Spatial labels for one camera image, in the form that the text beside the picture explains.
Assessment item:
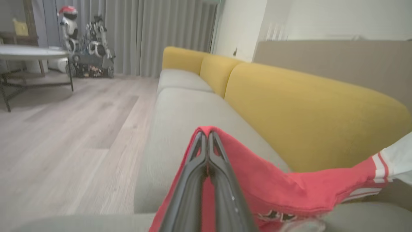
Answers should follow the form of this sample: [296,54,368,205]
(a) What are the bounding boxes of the red Bulls basketball jersey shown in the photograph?
[149,126,390,232]

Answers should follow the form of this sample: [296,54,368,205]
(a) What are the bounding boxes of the medium yellow sofa back cushion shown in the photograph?
[200,54,244,98]

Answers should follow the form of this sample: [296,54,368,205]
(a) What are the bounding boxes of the grey pleated curtain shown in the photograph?
[32,0,220,77]

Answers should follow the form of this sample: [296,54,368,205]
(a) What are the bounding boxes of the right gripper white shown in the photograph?
[380,131,412,186]

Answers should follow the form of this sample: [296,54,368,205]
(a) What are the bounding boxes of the small yellow sofa back cushion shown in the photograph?
[162,46,210,75]

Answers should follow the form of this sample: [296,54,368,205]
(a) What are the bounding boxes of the yellow bag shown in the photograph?
[12,18,30,36]

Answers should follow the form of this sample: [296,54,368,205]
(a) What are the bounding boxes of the small grey sofa seat cushion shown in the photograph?
[157,69,213,96]

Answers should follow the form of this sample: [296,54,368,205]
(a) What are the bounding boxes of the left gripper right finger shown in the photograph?
[208,131,258,232]

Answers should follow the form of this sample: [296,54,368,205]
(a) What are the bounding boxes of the beige partition panel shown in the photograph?
[253,40,412,111]

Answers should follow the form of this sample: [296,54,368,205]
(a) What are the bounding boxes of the large yellow sofa back cushion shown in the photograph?
[224,62,412,173]

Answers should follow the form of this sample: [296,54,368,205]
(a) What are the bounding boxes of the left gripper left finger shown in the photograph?
[159,131,208,232]

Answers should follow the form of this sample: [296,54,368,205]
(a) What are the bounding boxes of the dark wooden shelf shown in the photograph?
[0,0,40,46]

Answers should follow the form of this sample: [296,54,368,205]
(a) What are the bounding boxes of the round marble table black legs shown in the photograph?
[0,44,75,112]

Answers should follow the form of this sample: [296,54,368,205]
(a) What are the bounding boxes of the white humanoid robot red cap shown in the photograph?
[57,5,80,53]

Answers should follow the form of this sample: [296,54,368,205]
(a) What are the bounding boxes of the white black humanoid robot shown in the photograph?
[85,14,115,61]

